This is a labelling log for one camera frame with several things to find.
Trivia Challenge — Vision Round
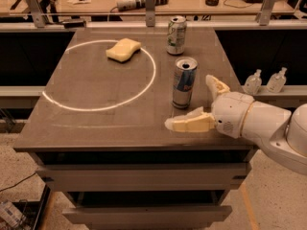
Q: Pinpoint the clear sanitizer bottle right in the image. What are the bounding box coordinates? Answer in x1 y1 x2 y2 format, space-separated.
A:
267 67 287 93

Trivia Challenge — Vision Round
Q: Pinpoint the upper grey drawer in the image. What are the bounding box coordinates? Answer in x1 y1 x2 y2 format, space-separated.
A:
37 163 250 192

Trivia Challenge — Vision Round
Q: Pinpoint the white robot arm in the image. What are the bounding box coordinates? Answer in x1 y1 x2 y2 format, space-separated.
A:
165 75 307 175

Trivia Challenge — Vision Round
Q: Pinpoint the clear sanitizer bottle left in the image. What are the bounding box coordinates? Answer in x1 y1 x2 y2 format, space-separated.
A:
244 69 262 95

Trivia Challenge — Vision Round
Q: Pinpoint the yellow sponge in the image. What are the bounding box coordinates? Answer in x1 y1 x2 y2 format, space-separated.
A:
106 38 141 62

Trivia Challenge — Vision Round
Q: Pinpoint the metal bracket middle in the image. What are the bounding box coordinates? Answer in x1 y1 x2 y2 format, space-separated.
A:
145 0 155 27

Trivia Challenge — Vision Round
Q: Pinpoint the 7up can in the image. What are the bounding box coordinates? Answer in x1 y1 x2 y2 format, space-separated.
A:
167 15 187 55

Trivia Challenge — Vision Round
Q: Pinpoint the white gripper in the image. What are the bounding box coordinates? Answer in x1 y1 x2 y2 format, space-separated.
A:
164 75 254 139

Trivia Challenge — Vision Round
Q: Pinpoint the clear sanitizer bottle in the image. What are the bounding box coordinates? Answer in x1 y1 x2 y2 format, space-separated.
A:
244 69 262 95
267 67 287 93

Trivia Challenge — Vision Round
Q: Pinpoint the black crate on floor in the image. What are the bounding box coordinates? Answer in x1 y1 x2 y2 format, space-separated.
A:
0 186 51 230

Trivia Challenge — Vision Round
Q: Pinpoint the grey drawer cabinet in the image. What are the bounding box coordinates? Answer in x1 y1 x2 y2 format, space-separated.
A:
12 27 270 230

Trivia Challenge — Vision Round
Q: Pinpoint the lower grey drawer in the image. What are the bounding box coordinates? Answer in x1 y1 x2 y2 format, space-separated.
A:
62 205 232 230

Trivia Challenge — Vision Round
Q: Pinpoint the metal bracket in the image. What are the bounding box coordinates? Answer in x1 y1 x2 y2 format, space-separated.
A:
145 0 155 27
256 0 277 26
25 0 46 28

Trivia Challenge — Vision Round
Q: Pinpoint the grey drawer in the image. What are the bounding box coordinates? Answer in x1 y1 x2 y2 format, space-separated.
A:
37 163 250 192
62 205 232 230

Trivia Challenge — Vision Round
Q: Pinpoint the red bull can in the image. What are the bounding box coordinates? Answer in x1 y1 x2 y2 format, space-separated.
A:
173 57 198 109

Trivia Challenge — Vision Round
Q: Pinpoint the metal bracket right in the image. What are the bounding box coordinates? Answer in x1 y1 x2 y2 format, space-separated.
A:
256 0 277 26

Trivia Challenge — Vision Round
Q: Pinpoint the metal bracket left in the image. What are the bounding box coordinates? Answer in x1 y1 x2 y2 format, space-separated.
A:
25 0 46 28

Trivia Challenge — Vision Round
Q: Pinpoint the black floor cable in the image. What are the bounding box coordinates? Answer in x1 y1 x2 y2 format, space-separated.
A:
0 172 37 194

